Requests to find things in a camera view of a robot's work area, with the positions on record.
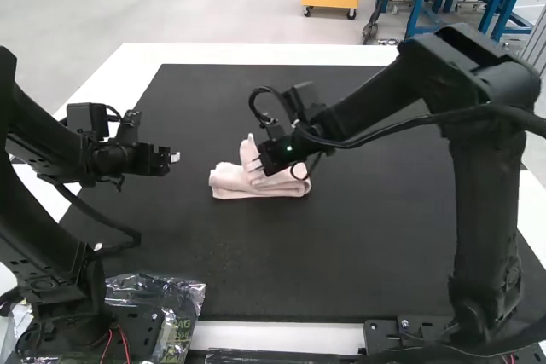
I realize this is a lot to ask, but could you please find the pale towel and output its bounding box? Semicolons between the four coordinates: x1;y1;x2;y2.
208;161;313;202

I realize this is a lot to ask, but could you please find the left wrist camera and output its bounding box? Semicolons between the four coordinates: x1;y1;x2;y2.
120;109;142;143

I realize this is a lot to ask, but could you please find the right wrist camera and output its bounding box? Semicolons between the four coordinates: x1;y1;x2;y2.
264;113;288;141

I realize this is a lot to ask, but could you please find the thin red wire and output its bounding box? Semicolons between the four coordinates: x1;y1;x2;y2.
103;323;131;363

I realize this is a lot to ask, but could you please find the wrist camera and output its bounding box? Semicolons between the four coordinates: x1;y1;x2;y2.
120;109;142;143
264;113;288;141

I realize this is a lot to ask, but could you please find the black cable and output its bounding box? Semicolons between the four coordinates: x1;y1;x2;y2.
248;87;285;129
292;103;546;150
54;180;143;257

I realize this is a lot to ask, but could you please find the dark base panel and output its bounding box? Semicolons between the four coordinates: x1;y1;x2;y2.
204;350;368;364
362;315;546;364

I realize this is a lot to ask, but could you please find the silver foil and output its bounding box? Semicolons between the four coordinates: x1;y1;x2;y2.
6;272;207;364

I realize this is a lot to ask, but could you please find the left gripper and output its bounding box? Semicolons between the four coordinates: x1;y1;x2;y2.
134;141;182;178

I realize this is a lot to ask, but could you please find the black mat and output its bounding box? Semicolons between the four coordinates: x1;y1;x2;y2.
59;63;537;323

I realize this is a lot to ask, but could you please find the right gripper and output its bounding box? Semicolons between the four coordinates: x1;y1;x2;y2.
239;133;302;188

